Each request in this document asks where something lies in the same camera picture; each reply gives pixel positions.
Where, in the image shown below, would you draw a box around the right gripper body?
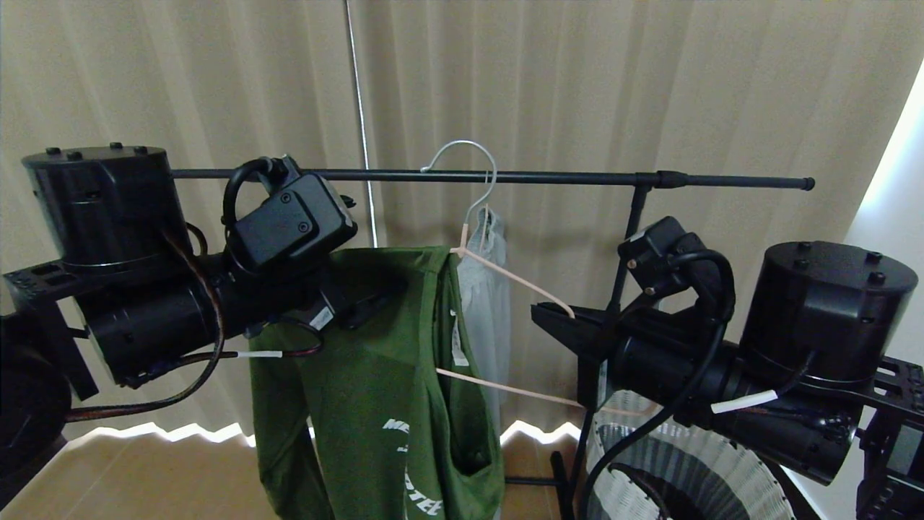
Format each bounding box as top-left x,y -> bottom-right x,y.
577,311 -> 863,485

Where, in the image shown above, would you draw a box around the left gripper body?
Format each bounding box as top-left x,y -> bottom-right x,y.
76,253 -> 409,387

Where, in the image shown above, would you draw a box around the green garment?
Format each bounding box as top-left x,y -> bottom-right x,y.
249,246 -> 506,520

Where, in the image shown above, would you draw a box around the pale grey shorts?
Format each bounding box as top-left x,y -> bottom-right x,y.
456,209 -> 513,434

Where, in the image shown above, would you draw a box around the white laundry basket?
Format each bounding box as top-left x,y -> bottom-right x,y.
583,390 -> 798,520

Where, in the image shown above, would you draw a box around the black clothes rack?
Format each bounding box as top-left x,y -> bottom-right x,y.
170,168 -> 816,520

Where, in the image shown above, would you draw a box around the beige curtain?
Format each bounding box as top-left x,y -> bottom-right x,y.
0,0 -> 924,445

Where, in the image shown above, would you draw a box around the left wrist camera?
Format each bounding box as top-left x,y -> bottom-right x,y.
222,155 -> 358,279

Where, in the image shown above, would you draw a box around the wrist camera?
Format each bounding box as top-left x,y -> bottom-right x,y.
222,155 -> 358,279
617,215 -> 737,322

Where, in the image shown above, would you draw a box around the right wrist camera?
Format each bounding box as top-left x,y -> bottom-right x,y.
617,215 -> 737,322

